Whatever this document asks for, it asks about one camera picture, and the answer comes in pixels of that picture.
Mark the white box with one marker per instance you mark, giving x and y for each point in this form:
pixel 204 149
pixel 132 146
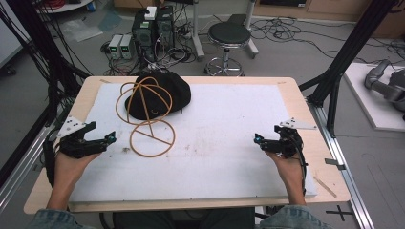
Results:
pixel 151 12

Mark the black metal frame stand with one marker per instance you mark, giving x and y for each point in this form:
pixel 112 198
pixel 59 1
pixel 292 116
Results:
pixel 41 54
pixel 347 60

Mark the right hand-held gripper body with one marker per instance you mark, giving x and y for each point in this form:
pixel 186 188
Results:
pixel 286 144

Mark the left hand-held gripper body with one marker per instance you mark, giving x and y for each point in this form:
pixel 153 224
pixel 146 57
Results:
pixel 79 148

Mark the black hat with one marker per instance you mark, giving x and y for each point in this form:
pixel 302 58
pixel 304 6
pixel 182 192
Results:
pixel 168 92

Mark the white floor board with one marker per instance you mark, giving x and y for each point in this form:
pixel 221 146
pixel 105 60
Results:
pixel 369 108

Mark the aluminium rail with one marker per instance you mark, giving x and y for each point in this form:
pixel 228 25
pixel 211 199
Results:
pixel 22 165
pixel 344 171

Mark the clear plastic sheet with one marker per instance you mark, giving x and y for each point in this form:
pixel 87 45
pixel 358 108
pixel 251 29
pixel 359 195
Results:
pixel 79 30

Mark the white table mat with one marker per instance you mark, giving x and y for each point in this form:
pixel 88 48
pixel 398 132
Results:
pixel 216 152

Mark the person's left hand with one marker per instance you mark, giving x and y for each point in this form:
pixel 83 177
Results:
pixel 68 170

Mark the person's right hand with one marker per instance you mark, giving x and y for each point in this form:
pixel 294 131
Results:
pixel 289 171

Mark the black computer tower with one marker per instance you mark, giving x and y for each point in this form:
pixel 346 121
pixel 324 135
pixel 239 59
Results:
pixel 165 28
pixel 143 35

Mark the small metal bracket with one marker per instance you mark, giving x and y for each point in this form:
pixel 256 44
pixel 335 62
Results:
pixel 334 163

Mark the thin wooden stick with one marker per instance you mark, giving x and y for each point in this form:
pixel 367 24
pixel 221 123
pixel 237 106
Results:
pixel 324 186

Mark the black round stool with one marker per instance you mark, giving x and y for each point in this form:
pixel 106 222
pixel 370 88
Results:
pixel 229 33

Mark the grey power supply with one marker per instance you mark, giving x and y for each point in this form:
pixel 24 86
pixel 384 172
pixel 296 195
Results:
pixel 115 46
pixel 126 47

